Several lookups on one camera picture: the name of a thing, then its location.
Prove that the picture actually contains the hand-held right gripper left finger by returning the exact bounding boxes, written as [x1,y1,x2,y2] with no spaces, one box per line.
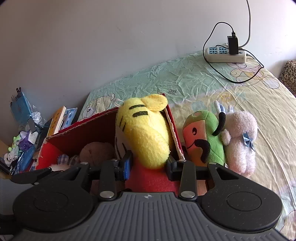
[61,151,133,202]

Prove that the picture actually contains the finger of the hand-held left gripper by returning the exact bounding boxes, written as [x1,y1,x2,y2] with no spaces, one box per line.
[10,167,53,185]

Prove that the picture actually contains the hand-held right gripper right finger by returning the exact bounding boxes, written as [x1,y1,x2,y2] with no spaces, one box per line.
[165,156,240,201]

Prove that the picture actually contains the mauve brown plush toy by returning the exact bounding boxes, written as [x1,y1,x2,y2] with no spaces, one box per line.
[80,142,116,168]

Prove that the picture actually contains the white plush rabbit plaid ears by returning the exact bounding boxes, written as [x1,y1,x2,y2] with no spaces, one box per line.
[47,154,80,172]

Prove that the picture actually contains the yellow tiger plush toy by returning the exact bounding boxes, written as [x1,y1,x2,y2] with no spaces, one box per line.
[115,93,183,194]

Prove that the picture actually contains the red cardboard box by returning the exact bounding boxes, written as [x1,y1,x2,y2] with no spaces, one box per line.
[35,93,208,195]

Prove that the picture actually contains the green moustached plush toy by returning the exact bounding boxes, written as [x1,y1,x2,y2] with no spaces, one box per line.
[183,110,226,167]

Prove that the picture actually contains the pinkish white plush rabbit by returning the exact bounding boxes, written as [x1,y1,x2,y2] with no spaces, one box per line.
[214,101,258,178]

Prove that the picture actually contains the black stick-shaped object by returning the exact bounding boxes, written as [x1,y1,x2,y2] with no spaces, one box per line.
[0,160,11,175]

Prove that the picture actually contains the green frog toy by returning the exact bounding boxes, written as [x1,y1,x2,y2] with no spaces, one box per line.
[8,136,23,151]

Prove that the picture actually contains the small upright phone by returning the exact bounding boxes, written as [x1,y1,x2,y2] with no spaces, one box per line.
[27,118,39,134]

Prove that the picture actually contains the clear plastic bag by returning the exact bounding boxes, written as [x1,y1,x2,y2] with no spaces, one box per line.
[20,105,46,131]

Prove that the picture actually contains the yellow book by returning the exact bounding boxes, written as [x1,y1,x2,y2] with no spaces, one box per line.
[46,106,67,138]

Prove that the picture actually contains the blue clipped document bag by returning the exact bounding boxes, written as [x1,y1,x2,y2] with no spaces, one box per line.
[10,88,33,125]

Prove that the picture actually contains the blue white paper packet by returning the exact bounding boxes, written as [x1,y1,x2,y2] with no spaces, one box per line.
[61,107,78,130]

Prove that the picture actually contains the white power strip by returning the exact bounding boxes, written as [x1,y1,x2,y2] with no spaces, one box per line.
[206,46,247,63]

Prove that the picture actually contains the black power adapter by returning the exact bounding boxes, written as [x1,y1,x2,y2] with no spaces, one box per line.
[227,32,239,55]

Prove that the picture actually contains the thin black cable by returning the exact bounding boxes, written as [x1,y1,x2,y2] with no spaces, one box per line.
[203,22,265,84]

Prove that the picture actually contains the grey power cord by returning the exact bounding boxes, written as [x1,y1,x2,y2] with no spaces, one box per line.
[238,0,251,49]

